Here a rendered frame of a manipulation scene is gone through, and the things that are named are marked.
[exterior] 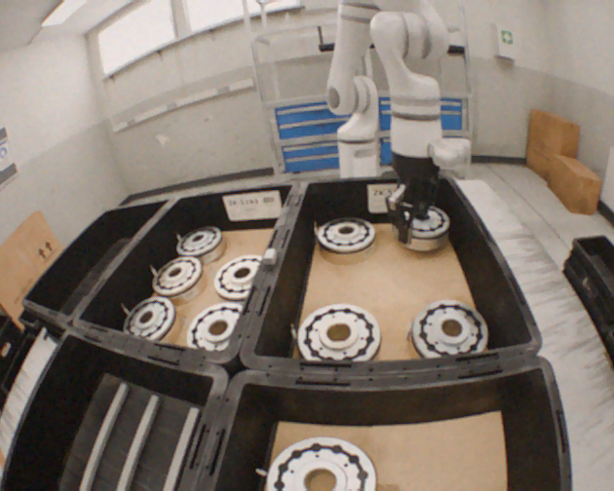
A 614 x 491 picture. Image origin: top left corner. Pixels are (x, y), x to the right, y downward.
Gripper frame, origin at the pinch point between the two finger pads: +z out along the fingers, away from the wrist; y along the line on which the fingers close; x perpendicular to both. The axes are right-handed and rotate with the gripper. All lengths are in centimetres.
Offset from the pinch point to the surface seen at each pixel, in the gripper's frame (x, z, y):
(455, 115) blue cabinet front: -68, 15, -189
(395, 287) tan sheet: 3.3, 4.7, 9.2
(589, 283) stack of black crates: 52, 35, -66
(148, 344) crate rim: -4.3, -5.3, 42.0
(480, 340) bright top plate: 19.3, 1.3, 12.4
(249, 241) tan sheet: -27.0, 5.0, 17.5
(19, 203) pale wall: -287, -8, 164
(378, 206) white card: -10.1, 0.5, -3.3
